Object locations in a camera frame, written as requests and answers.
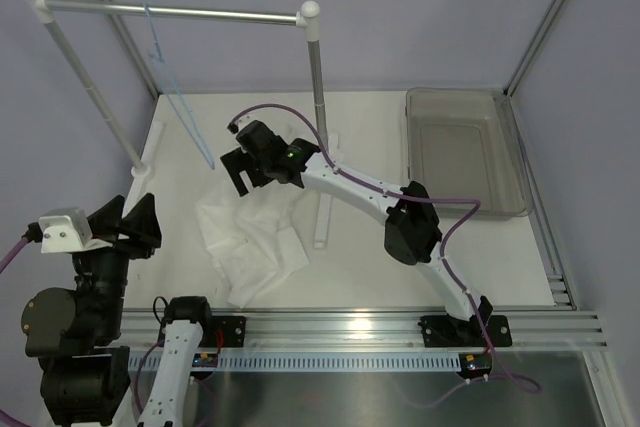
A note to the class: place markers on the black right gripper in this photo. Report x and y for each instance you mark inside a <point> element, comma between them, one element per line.
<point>237,162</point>

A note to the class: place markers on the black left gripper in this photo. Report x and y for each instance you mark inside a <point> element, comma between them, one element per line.
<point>141,224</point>

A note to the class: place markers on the white shirt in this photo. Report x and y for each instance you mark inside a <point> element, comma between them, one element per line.
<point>251,240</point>

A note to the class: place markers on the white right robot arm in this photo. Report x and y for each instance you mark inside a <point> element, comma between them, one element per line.
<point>411,236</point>

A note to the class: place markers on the silver clothes rack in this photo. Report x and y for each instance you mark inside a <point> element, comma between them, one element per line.
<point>307,19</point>

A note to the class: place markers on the grey plastic bin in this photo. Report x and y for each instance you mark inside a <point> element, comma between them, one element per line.
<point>464,144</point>

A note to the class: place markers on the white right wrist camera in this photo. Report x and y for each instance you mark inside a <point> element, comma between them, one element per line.
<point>237,124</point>

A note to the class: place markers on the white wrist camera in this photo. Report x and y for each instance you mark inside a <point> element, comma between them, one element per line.
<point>237,124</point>
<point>64,230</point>

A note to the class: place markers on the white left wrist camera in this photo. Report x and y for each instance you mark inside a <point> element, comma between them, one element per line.
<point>64,230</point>

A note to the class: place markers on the blue wire hanger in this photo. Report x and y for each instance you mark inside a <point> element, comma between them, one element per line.
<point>170,87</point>

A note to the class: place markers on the aluminium mounting rail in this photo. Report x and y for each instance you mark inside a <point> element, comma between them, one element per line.
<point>398,330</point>

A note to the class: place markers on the white slotted cable duct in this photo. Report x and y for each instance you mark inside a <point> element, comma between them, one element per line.
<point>289,362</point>

